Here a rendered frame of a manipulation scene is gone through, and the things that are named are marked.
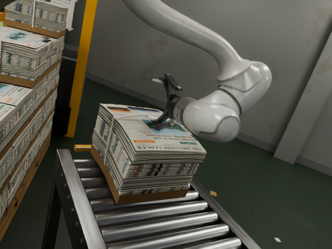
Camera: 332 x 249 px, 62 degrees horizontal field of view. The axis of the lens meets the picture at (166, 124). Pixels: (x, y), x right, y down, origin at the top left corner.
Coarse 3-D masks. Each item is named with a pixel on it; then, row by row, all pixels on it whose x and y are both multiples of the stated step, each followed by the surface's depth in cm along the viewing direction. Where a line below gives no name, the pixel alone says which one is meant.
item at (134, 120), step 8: (112, 120) 101; (120, 120) 98; (128, 120) 100; (136, 120) 102; (144, 120) 104; (168, 120) 112; (112, 128) 100; (112, 136) 99; (112, 144) 99; (104, 152) 103
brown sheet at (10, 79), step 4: (44, 72) 183; (0, 76) 155; (4, 76) 156; (8, 76) 156; (40, 76) 172; (44, 76) 186; (0, 80) 156; (4, 80) 156; (8, 80) 157; (12, 80) 157; (16, 80) 157; (20, 80) 158; (24, 80) 158; (28, 80) 159; (36, 80) 164; (40, 80) 175; (16, 84) 158; (20, 84) 159; (24, 84) 159; (28, 84) 160; (32, 84) 160; (36, 84) 167
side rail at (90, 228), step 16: (64, 160) 108; (64, 176) 100; (64, 192) 98; (80, 192) 93; (64, 208) 97; (80, 208) 86; (80, 224) 80; (96, 224) 81; (80, 240) 78; (96, 240) 76
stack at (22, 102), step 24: (0, 96) 139; (24, 96) 148; (0, 120) 117; (24, 120) 157; (0, 144) 125; (24, 144) 166; (0, 168) 131; (24, 168) 181; (24, 192) 196; (0, 216) 149; (0, 240) 157
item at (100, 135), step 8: (104, 104) 112; (112, 104) 114; (104, 112) 108; (112, 112) 103; (120, 112) 106; (128, 112) 109; (136, 112) 111; (144, 112) 115; (152, 112) 118; (160, 112) 122; (104, 120) 108; (96, 128) 114; (104, 128) 107; (96, 136) 113; (104, 136) 105; (96, 144) 112; (104, 144) 104
